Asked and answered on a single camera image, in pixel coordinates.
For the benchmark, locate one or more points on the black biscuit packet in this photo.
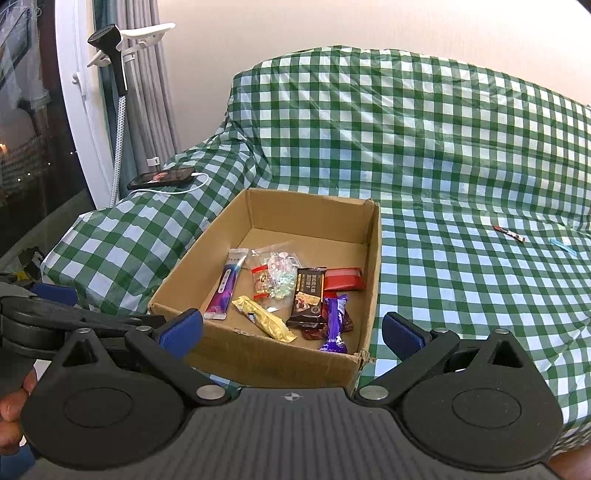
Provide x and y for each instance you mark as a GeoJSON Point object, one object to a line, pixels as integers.
{"type": "Point", "coordinates": [309, 298]}

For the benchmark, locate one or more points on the red black Nescafe stick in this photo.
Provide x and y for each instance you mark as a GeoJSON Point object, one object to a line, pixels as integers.
{"type": "Point", "coordinates": [518, 237]}

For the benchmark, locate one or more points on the dark items on floor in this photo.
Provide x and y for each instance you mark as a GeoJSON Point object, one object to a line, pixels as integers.
{"type": "Point", "coordinates": [30, 260]}

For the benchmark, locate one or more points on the green checkered sofa cover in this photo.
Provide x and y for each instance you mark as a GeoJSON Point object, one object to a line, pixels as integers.
{"type": "Point", "coordinates": [447, 149]}

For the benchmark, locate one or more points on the purple white stick packet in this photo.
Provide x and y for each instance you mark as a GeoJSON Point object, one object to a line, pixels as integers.
{"type": "Point", "coordinates": [217, 308]}

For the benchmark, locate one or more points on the clear bag of candies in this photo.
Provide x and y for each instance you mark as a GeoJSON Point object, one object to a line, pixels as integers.
{"type": "Point", "coordinates": [283, 263]}

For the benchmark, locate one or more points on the black smartphone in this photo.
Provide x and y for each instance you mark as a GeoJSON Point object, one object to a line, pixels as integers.
{"type": "Point", "coordinates": [162, 178]}

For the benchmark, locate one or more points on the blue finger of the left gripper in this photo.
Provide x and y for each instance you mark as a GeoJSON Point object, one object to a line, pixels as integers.
{"type": "Point", "coordinates": [60, 294]}

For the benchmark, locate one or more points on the white window door frame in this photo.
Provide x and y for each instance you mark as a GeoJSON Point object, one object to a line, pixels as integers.
{"type": "Point", "coordinates": [83, 97]}

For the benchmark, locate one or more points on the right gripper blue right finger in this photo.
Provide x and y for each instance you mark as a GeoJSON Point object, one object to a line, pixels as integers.
{"type": "Point", "coordinates": [402, 336]}

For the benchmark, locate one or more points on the red snack packet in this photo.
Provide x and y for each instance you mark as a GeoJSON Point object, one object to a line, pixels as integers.
{"type": "Point", "coordinates": [344, 279]}

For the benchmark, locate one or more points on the grey curtain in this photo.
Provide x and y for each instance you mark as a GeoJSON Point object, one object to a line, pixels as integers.
{"type": "Point", "coordinates": [149, 107]}

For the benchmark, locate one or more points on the person's left hand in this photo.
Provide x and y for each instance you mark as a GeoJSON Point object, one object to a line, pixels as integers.
{"type": "Point", "coordinates": [12, 404]}

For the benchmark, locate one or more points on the red yellow snack bar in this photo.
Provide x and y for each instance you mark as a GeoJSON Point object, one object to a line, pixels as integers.
{"type": "Point", "coordinates": [261, 282]}

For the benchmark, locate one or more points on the light blue thin stick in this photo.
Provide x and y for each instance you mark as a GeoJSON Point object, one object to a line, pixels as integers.
{"type": "Point", "coordinates": [566, 248]}

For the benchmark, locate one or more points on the purple chocolate bar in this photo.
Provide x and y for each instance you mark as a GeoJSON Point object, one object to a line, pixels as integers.
{"type": "Point", "coordinates": [336, 310]}

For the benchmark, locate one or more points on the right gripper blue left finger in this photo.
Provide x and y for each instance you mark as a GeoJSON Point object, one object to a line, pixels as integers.
{"type": "Point", "coordinates": [180, 335]}

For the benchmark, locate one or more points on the open cardboard box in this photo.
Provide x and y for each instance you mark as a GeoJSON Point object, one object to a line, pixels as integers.
{"type": "Point", "coordinates": [328, 232]}

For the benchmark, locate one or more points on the dark red chocolate packet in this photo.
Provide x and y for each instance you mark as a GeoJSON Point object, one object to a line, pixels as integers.
{"type": "Point", "coordinates": [319, 331]}

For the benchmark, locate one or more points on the yellow gold snack bar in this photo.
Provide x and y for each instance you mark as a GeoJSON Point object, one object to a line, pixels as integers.
{"type": "Point", "coordinates": [269, 323]}

